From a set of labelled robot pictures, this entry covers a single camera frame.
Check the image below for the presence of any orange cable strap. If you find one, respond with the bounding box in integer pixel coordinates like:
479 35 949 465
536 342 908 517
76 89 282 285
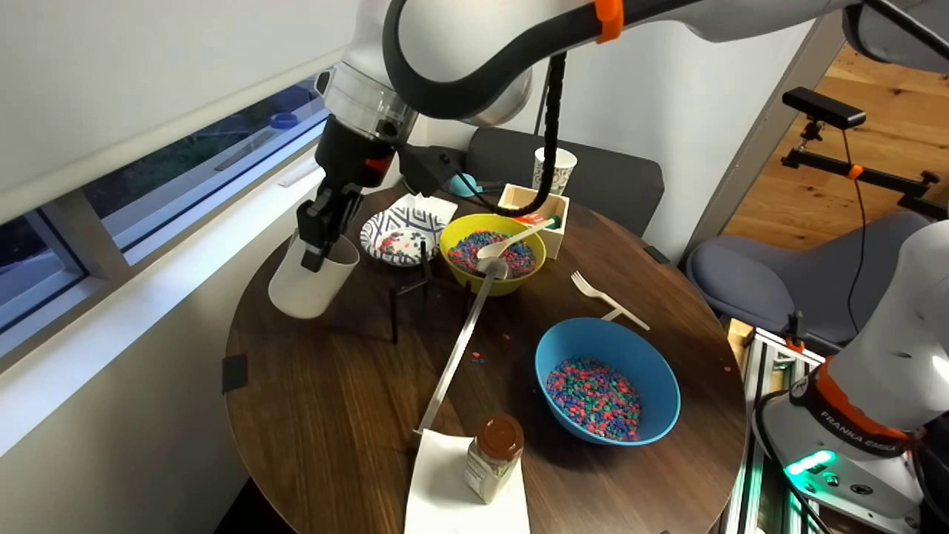
589 0 629 45

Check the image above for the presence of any small patterned paper bowl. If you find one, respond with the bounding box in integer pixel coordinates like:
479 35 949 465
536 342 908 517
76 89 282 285
355 190 460 272

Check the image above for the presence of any long grey stick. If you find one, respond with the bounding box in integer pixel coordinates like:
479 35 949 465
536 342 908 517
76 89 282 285
413 259 511 439

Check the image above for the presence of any spice jar with brown lid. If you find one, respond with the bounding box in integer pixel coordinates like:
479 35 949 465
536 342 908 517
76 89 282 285
460 411 527 505

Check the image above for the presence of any small teal object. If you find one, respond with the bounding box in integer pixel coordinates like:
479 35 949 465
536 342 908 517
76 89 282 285
448 172 487 201

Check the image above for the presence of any plain white paper cup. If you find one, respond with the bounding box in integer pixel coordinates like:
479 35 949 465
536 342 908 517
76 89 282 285
263 232 364 324

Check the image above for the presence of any black wire stand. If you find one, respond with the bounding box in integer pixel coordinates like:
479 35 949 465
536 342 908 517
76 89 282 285
380 232 439 345

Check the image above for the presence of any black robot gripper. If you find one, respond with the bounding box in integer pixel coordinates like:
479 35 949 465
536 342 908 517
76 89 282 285
293 119 401 276

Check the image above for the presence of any white roller window blind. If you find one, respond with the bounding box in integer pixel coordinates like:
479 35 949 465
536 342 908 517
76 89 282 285
0 0 364 224

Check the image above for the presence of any yellow plastic bowl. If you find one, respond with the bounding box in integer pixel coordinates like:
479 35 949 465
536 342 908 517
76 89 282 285
436 210 549 300

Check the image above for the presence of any floral patterned paper cup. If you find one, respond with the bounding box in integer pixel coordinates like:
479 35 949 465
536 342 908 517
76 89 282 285
531 144 582 201

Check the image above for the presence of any light wooden plank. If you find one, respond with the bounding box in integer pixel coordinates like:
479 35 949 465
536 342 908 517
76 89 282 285
723 315 760 374

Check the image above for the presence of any light wooden square box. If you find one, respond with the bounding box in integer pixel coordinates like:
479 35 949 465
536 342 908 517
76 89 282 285
494 180 571 261

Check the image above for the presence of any black camera stand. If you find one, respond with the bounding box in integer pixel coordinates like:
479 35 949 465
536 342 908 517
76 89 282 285
780 113 945 221

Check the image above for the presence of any black arm cable sleeve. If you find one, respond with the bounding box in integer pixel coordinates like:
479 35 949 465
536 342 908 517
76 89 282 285
383 0 693 217

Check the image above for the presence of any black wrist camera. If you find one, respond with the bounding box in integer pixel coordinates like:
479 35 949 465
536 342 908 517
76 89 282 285
396 138 468 198

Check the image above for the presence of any white plastic fork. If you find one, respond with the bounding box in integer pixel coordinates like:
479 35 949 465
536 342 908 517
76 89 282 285
570 270 651 336

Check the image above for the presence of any dark grey sofa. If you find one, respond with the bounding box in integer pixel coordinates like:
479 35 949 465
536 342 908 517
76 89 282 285
463 125 666 236

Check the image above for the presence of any black stereo camera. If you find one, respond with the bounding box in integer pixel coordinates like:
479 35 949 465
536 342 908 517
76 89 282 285
780 82 868 132

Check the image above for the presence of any thin camera cable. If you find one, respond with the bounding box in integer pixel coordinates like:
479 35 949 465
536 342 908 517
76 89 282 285
838 128 875 339

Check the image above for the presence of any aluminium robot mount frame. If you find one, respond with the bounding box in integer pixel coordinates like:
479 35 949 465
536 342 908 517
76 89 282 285
723 315 828 534

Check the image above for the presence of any grey office chair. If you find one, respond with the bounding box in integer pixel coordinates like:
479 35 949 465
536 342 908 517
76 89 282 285
683 208 938 349

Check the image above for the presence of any window with grey frame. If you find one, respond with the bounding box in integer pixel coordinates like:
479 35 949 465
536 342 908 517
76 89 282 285
0 70 336 345

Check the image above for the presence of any blue plastic bowl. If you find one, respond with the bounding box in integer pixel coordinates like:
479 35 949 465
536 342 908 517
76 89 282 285
531 315 684 451

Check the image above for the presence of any white paper napkin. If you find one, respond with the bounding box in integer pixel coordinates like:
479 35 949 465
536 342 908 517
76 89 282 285
401 423 533 534

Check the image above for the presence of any white plastic spoon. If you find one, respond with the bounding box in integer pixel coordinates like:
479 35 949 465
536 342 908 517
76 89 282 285
475 217 557 270

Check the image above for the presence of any colourful beads pile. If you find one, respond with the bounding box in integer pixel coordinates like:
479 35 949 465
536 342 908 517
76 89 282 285
543 356 646 441
448 232 540 282

